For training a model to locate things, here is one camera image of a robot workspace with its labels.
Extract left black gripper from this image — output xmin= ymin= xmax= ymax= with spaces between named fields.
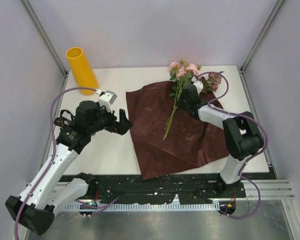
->
xmin=88 ymin=102 xmax=133 ymax=135

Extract pink artificial flower bunch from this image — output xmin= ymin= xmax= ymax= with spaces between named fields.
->
xmin=163 ymin=59 xmax=222 ymax=140

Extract red wrapping paper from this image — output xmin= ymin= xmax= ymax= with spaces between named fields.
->
xmin=126 ymin=81 xmax=229 ymax=180

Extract black gold-lettered ribbon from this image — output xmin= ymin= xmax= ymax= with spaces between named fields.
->
xmin=53 ymin=109 xmax=75 ymax=129

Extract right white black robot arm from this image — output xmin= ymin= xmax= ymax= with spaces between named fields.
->
xmin=177 ymin=84 xmax=265 ymax=197

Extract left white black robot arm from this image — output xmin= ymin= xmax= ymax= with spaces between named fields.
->
xmin=5 ymin=100 xmax=133 ymax=236

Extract yellow cylindrical vase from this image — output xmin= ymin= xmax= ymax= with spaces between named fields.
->
xmin=66 ymin=47 xmax=99 ymax=89

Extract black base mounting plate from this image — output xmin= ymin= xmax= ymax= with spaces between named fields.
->
xmin=81 ymin=173 xmax=246 ymax=205

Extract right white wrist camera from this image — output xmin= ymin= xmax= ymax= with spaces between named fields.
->
xmin=191 ymin=76 xmax=204 ymax=94

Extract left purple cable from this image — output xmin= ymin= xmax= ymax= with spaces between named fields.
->
xmin=13 ymin=86 xmax=121 ymax=235

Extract white slotted cable duct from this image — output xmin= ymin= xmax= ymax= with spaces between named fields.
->
xmin=64 ymin=201 xmax=221 ymax=212

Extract right aluminium frame post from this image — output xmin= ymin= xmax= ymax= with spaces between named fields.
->
xmin=239 ymin=0 xmax=287 ymax=75

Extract aluminium frame post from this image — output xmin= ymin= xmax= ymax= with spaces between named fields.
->
xmin=239 ymin=0 xmax=287 ymax=75
xmin=20 ymin=0 xmax=68 ymax=77

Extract left aluminium frame post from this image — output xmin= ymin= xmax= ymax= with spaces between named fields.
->
xmin=20 ymin=0 xmax=68 ymax=77

